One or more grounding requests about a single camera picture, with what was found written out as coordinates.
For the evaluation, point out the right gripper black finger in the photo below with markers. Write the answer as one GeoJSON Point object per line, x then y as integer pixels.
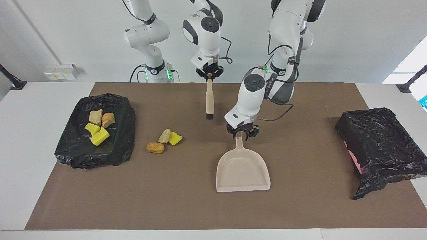
{"type": "Point", "coordinates": [200, 72]}
{"type": "Point", "coordinates": [218, 72]}

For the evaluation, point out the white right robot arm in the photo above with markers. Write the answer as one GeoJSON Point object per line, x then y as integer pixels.
{"type": "Point", "coordinates": [146, 33]}

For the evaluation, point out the beige plastic dustpan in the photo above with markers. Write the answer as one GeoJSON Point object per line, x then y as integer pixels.
{"type": "Point", "coordinates": [242, 173]}

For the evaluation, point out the small beige sponge scrap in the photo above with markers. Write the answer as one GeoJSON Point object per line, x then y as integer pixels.
{"type": "Point", "coordinates": [164, 136]}

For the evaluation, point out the black garbage bag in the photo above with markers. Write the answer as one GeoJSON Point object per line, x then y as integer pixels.
{"type": "Point", "coordinates": [380, 143]}
{"type": "Point", "coordinates": [120, 133]}

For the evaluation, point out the black clamp stand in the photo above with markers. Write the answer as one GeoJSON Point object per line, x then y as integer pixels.
{"type": "Point", "coordinates": [404, 88]}
{"type": "Point", "coordinates": [18, 85]}

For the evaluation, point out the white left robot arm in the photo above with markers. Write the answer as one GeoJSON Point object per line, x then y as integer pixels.
{"type": "Point", "coordinates": [287, 33]}

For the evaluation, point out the cyan object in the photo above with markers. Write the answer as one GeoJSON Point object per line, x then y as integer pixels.
{"type": "Point", "coordinates": [424, 101]}

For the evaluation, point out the right black garbage bag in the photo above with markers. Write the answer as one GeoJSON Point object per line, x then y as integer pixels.
{"type": "Point", "coordinates": [120, 133]}

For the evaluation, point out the left black garbage bag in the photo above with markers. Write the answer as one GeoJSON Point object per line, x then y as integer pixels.
{"type": "Point", "coordinates": [380, 143]}

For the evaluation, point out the brown oval sponge piece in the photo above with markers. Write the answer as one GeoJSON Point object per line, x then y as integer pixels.
{"type": "Point", "coordinates": [155, 147]}

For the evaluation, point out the small yellow sponge piece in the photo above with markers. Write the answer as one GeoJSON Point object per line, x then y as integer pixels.
{"type": "Point", "coordinates": [92, 128]}

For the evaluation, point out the white wall conduit pipe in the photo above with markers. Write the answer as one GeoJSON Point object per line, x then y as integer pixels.
{"type": "Point", "coordinates": [37, 31]}

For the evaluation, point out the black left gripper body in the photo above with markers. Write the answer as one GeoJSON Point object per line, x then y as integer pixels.
{"type": "Point", "coordinates": [243, 128]}

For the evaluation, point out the beige brush black bristles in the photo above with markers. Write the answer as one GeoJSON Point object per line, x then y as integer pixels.
{"type": "Point", "coordinates": [209, 100]}

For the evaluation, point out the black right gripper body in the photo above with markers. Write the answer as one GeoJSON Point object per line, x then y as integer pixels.
{"type": "Point", "coordinates": [209, 69]}

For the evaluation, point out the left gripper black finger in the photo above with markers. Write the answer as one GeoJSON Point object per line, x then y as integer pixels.
{"type": "Point", "coordinates": [253, 132]}
{"type": "Point", "coordinates": [231, 129]}

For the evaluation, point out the brown table mat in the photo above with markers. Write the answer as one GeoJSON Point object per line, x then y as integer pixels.
{"type": "Point", "coordinates": [166, 200]}

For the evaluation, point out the yellow sponge green backing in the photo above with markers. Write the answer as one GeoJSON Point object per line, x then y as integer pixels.
{"type": "Point", "coordinates": [175, 138]}

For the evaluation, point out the notched yellow sponge piece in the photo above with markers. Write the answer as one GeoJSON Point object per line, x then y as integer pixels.
{"type": "Point", "coordinates": [100, 137]}

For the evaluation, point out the white wall socket box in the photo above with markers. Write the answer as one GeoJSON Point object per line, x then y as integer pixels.
{"type": "Point", "coordinates": [61, 72]}

